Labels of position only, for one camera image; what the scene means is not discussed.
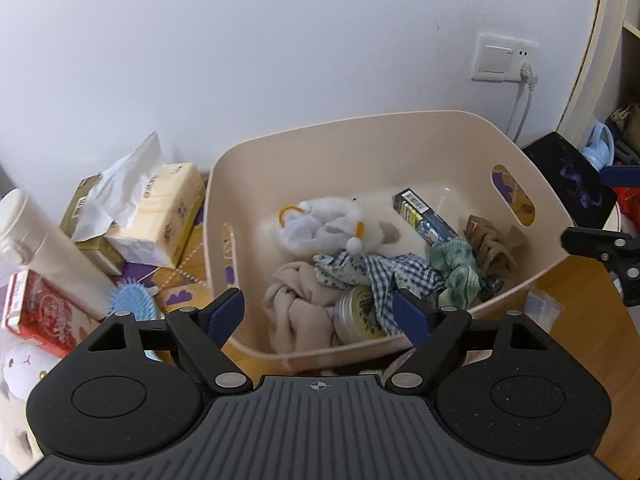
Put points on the olive clothes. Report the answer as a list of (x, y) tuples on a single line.
[(625, 125)]

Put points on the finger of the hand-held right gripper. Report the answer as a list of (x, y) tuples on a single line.
[(590, 242), (620, 176)]

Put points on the beige shelf unit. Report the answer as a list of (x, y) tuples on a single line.
[(607, 35)]

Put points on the blue hairbrush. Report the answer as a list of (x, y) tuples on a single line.
[(132, 300)]

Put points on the light blue headphones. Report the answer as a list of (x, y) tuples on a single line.
[(597, 142)]

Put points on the white thermos bottle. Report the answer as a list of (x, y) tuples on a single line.
[(55, 255)]

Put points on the gold tissue box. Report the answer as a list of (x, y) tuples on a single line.
[(95, 260)]

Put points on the beige plastic storage bin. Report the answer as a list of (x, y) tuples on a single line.
[(375, 160)]

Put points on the blue checked cloth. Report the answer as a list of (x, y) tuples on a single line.
[(395, 270)]

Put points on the pink cloth with purple print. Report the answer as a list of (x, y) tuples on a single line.
[(295, 305)]

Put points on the round floral tin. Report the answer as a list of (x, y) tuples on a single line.
[(357, 315)]

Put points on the sheep plush pillow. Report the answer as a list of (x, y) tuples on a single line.
[(25, 365)]

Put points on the white wall switch socket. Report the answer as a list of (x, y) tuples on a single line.
[(497, 57)]

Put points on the red carton box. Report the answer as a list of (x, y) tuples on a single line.
[(45, 315)]

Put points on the yellow tissue pack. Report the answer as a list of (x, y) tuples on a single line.
[(160, 210)]

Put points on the white bowl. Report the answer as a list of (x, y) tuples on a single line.
[(620, 220)]

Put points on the wooden desktop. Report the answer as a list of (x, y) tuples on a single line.
[(590, 320)]

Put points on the beige hair claw clip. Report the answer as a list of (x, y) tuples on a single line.
[(480, 240)]

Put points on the green scrunchie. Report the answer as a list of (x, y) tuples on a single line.
[(455, 270)]

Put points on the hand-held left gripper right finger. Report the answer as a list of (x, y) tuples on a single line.
[(410, 317)]

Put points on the dark toothpaste box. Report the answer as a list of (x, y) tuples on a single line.
[(420, 215)]

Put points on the white fluffy pom-pom hat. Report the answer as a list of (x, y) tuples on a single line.
[(320, 225)]

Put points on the black stool with purple print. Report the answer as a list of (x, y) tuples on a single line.
[(565, 170)]

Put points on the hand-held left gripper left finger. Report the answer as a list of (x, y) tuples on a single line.
[(227, 317)]

